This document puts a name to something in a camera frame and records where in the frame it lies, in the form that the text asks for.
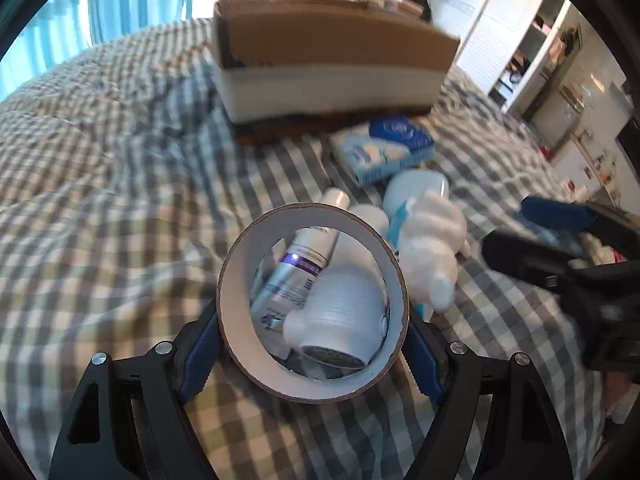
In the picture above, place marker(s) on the brown packing tape roll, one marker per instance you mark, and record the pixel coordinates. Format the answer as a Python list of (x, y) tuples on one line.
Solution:
[(235, 280)]

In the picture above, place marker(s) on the small white capped bottle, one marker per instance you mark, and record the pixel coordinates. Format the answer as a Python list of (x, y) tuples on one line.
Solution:
[(336, 197)]

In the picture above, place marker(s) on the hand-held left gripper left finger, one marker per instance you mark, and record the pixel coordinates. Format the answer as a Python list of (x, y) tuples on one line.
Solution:
[(199, 357)]

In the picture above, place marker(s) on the white refrigerator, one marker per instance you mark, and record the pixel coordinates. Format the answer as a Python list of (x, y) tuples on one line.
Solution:
[(575, 105)]

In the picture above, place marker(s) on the white round jar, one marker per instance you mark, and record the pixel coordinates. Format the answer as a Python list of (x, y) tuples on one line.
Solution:
[(370, 217)]

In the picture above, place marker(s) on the bag of cotton balls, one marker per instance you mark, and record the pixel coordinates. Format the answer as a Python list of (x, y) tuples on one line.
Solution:
[(432, 240)]

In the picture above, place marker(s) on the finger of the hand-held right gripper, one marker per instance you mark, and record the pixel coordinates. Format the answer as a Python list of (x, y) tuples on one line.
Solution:
[(525, 257), (555, 214)]

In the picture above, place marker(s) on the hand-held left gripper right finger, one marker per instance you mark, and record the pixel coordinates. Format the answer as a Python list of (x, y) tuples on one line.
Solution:
[(426, 362)]

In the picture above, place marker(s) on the dark wooden board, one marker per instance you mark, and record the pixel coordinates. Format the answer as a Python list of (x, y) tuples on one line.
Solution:
[(285, 132)]

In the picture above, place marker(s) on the blue tissue packet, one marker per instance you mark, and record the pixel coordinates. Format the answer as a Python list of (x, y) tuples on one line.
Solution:
[(380, 150)]

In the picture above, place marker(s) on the white spray bottle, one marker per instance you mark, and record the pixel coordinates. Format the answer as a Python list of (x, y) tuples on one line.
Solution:
[(300, 265)]

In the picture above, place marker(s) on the light blue plastic case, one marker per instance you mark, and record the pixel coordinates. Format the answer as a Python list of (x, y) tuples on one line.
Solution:
[(412, 185)]

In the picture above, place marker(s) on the checkered blanket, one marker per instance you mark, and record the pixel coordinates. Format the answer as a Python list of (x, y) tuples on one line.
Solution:
[(115, 185)]

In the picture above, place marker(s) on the black bag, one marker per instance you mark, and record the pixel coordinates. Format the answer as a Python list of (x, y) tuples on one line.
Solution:
[(417, 4)]

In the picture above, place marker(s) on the white wardrobe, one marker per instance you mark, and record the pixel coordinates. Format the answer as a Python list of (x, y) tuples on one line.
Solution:
[(500, 35)]

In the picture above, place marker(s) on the open cardboard box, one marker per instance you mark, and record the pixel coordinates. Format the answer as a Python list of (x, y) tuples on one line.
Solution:
[(325, 60)]

